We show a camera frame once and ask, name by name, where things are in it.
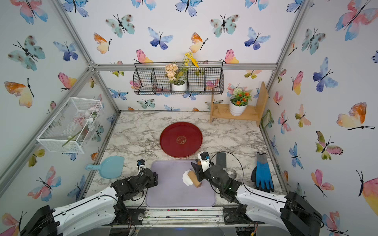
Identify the white dough piece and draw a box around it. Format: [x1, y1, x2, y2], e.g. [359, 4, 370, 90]
[182, 170, 194, 186]

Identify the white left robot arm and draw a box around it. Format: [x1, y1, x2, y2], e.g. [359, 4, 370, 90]
[21, 168, 158, 236]

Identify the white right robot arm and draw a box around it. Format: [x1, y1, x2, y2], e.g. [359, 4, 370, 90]
[191, 162, 324, 236]

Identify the lavender silicone mat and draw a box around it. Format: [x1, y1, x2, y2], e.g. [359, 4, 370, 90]
[146, 160, 216, 208]

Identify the red round tray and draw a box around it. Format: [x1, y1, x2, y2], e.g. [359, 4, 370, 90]
[159, 122, 203, 158]

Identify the teal plastic scoop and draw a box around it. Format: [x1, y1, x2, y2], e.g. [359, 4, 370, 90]
[85, 156, 125, 179]

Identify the blue rubber glove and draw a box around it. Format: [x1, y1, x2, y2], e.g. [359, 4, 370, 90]
[251, 152, 275, 193]

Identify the wooden shelf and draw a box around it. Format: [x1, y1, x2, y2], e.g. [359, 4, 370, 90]
[210, 82, 269, 124]

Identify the white ribbed flower pot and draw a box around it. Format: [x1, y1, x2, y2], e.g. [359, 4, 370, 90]
[229, 98, 247, 117]

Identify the green paper packet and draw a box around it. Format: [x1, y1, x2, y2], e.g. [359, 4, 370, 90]
[260, 109, 274, 129]

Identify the orange flower plant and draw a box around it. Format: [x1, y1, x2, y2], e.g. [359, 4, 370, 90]
[230, 88, 252, 107]

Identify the pink artificial flower stem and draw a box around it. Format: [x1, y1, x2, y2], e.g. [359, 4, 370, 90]
[62, 106, 101, 147]

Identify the white pot with flowers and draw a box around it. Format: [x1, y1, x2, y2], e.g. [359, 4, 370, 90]
[164, 52, 199, 91]

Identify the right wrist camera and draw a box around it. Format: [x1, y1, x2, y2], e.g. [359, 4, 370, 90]
[198, 151, 211, 172]

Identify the black handled strainer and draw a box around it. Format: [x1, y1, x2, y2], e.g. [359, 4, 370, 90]
[216, 152, 237, 179]

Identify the white mesh wall basket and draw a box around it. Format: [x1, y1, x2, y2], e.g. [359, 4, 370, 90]
[36, 97, 104, 154]

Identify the black wire wall basket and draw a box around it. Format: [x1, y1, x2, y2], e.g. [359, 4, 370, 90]
[131, 61, 224, 95]

